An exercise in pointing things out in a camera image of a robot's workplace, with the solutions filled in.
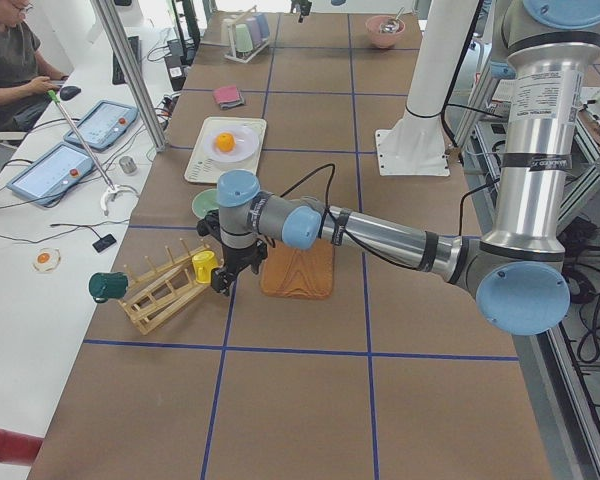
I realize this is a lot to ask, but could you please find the small black device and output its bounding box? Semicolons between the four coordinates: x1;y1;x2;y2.
92;234;117;253

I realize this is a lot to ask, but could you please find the black computer mouse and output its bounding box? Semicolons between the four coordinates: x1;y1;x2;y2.
59;85;81;101

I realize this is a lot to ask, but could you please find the white wire cup rack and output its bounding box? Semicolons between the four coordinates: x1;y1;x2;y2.
221;6;271;64

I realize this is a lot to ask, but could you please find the pink cloth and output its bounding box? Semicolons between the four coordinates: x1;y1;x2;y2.
213;85;242;105

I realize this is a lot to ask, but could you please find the lower teach pendant tablet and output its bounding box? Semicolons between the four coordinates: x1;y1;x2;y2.
6;142;94;206

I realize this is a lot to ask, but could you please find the white round plate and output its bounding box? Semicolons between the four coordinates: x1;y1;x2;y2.
202;125;260;164

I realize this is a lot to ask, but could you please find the grabber stick tool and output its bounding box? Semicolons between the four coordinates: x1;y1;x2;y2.
47;90;139;216

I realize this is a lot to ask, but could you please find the fried egg toy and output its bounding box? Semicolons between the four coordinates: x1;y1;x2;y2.
32;248;61;273

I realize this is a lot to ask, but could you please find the yellow cup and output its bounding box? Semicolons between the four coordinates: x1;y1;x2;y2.
192;249;220;285

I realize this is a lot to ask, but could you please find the aluminium frame post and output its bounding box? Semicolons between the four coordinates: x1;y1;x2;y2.
91;0;166;153

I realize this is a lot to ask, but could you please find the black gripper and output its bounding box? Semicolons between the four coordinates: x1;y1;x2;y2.
196;209;268;296
290;0;312;23

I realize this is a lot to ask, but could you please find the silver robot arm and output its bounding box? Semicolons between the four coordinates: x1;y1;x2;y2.
197;1;600;335

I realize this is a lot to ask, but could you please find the metal scoop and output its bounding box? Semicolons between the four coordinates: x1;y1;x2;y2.
379;7;405;34

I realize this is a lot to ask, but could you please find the wooden dish rack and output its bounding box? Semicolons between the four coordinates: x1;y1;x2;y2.
118;239;216;335

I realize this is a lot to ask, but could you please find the red cylinder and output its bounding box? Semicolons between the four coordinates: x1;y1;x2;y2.
0;429;44;466

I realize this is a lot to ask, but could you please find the cream bear tray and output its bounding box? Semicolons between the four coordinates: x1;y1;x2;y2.
184;117;267;184

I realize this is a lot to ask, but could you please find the wooden cutting board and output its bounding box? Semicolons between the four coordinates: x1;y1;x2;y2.
260;240;334;300

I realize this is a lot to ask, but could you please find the seated person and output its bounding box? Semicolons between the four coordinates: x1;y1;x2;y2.
0;1;68;132

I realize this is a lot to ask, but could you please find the purple pastel cup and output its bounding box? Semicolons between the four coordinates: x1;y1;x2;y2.
245;16;262;46

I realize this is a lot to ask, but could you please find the pink bowl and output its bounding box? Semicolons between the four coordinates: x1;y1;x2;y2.
365;15;406;49

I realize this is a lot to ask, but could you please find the upper teach pendant tablet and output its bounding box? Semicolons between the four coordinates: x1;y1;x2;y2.
76;100;138;152

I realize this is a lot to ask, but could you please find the grey cloth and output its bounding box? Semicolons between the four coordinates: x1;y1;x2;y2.
218;96;244;110

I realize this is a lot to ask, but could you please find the orange fruit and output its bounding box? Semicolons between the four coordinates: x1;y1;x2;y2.
215;132;236;153

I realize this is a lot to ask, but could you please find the beige pastel cup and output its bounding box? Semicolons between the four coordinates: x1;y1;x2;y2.
221;17;233;46

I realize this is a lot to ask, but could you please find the blue pastel cup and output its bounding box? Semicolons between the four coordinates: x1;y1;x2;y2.
254;12;270;40

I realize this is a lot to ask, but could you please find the small metal cylinder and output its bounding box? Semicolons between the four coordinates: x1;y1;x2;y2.
118;156;137;175

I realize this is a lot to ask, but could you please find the green ceramic bowl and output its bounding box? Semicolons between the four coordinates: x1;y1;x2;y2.
191;188;219;219

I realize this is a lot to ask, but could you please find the green pastel cup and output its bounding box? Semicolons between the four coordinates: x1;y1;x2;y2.
235;23;253;57

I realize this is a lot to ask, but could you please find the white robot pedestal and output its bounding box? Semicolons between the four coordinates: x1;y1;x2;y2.
376;0;481;177

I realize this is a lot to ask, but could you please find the dark green cup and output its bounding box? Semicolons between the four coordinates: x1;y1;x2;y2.
88;272;129;303

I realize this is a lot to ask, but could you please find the teach pendant tablet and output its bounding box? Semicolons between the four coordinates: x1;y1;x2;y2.
6;142;94;206
76;100;138;152

